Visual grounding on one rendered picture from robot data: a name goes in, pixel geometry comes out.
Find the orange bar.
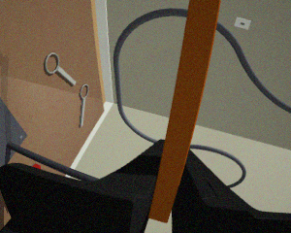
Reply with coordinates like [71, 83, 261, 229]
[149, 0, 220, 224]

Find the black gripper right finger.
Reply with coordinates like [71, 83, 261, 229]
[172, 149, 291, 233]

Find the red rectangular block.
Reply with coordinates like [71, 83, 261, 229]
[33, 164, 41, 170]

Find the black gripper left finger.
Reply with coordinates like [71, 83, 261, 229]
[0, 140, 165, 233]

